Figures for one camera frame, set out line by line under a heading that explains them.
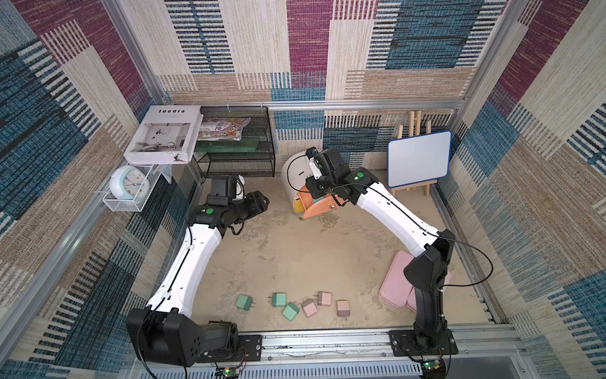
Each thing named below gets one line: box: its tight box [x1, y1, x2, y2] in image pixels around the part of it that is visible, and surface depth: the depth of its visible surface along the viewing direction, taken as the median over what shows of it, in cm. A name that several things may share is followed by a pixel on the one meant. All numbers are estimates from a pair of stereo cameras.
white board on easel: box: [387, 131, 453, 188], surface depth 104 cm
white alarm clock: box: [108, 165, 151, 202], surface depth 66 cm
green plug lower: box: [282, 302, 300, 322], surface depth 81 cm
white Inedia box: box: [123, 105, 204, 166], surface depth 76 cm
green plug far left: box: [235, 293, 256, 312], surface depth 83 cm
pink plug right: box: [336, 299, 351, 321], surface depth 81 cm
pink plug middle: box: [317, 291, 333, 307], surface depth 83 cm
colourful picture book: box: [197, 116, 251, 142], surface depth 85 cm
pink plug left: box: [301, 298, 318, 319], surface depth 81 cm
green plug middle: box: [267, 292, 288, 308], surface depth 83 cm
